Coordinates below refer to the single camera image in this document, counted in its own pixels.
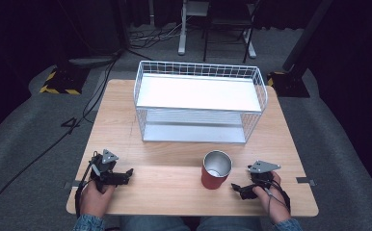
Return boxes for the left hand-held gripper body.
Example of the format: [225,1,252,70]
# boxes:
[90,148,126,193]

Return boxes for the black floor cable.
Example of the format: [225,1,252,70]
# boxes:
[0,51,124,222]

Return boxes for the white metal stand frame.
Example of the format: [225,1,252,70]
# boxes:
[177,0,258,60]

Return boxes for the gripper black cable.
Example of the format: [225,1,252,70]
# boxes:
[74,153,99,219]
[261,178,292,214]

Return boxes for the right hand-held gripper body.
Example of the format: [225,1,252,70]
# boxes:
[247,160,282,194]

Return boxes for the black folding chair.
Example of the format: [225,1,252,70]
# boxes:
[201,0,263,64]

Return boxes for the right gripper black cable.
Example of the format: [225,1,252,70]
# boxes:
[261,178,292,214]

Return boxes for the bundle of floor cables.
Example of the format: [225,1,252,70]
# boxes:
[128,17,188,51]

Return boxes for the yellow black striped stand base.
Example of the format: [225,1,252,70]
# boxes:
[39,64,92,96]
[266,70,311,99]

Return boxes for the person's left hand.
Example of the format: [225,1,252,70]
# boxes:
[79,179,117,219]

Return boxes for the grey tape strip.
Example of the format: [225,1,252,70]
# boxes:
[62,180,83,190]
[295,176,317,188]

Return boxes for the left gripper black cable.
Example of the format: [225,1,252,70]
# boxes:
[74,153,99,219]

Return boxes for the red cup with metal inside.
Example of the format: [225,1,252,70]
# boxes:
[200,149,234,191]

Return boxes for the black slanted stand pole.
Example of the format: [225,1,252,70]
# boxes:
[281,0,334,73]

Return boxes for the person's right hand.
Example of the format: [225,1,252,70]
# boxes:
[252,170,292,225]

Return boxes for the white wire shelf rack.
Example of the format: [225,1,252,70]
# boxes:
[132,60,269,145]

